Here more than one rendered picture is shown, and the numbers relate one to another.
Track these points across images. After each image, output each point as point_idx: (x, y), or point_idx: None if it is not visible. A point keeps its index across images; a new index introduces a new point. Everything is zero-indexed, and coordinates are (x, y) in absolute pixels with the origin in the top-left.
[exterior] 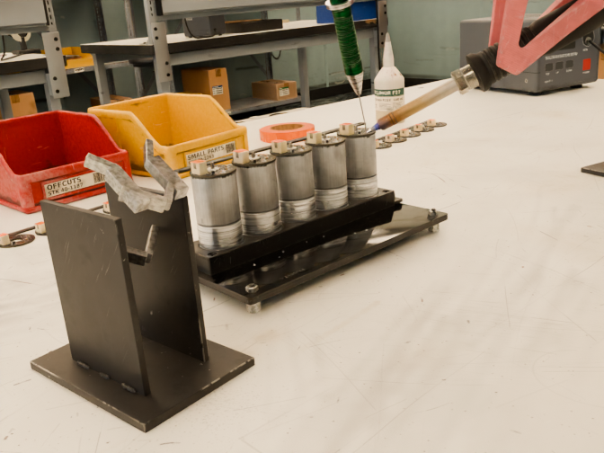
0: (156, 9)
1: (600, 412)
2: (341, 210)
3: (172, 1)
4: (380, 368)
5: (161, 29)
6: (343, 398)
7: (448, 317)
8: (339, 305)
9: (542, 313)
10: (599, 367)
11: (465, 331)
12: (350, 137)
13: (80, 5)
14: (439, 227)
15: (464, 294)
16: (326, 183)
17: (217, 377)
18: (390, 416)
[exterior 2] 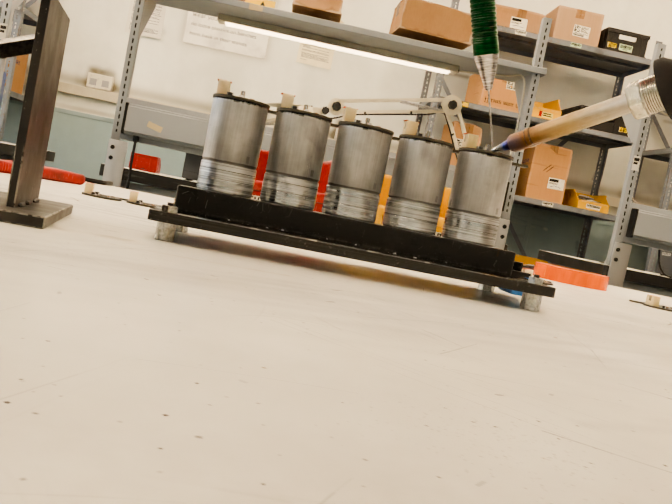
0: (627, 229)
1: (209, 336)
2: (405, 231)
3: (649, 226)
4: (124, 261)
5: (625, 252)
6: (20, 244)
7: (319, 295)
8: (244, 263)
9: (448, 334)
10: (358, 348)
11: (300, 298)
12: (466, 149)
13: (568, 223)
14: (535, 305)
15: (400, 306)
16: (400, 190)
17: None
18: (7, 253)
